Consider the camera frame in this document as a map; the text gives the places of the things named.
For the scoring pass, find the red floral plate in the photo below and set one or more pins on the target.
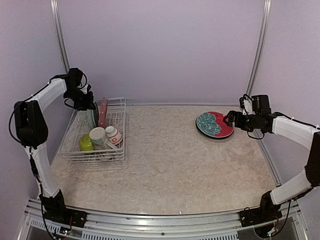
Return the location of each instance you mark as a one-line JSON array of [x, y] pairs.
[[211, 117]]

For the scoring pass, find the aluminium corner post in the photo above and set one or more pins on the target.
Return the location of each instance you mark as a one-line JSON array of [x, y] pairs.
[[260, 47], [59, 34]]

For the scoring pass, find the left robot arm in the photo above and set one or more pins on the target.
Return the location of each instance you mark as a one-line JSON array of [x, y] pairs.
[[32, 131]]

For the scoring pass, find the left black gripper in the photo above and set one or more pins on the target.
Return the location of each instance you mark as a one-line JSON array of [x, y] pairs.
[[87, 105]]

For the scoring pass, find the white patterned mug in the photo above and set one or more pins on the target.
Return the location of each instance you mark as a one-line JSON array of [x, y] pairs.
[[99, 139]]

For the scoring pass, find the right aluminium corner post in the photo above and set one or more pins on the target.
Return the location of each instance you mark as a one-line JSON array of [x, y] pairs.
[[260, 47]]

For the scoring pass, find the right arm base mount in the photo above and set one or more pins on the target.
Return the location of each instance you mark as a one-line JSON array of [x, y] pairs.
[[249, 217]]

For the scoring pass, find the green cup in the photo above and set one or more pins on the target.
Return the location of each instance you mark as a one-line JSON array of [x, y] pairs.
[[85, 143]]

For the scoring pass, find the pink polka dot dish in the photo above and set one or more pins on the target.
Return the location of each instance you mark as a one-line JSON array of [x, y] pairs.
[[103, 112]]

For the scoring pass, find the white wire dish rack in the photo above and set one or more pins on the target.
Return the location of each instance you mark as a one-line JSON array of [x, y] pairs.
[[78, 126]]

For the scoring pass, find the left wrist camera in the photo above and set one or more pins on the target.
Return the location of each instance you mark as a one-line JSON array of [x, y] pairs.
[[86, 88]]

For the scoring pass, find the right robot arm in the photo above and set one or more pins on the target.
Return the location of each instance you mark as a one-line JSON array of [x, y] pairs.
[[305, 135]]

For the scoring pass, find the left aluminium corner post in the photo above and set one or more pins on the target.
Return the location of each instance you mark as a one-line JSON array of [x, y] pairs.
[[59, 34]]

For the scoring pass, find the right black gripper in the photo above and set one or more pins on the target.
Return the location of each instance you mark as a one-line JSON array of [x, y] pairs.
[[232, 114]]

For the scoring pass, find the black striped plate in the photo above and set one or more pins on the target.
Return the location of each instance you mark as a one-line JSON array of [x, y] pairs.
[[215, 131]]

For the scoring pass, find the light teal plate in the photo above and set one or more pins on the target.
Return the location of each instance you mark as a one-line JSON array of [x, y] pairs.
[[93, 116]]

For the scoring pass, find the aluminium front rail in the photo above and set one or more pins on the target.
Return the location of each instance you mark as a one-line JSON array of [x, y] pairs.
[[104, 225]]

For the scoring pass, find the red white patterned bowl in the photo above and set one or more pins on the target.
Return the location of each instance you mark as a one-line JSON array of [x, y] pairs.
[[114, 135]]

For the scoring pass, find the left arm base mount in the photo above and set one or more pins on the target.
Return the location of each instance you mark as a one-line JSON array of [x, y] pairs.
[[70, 217]]

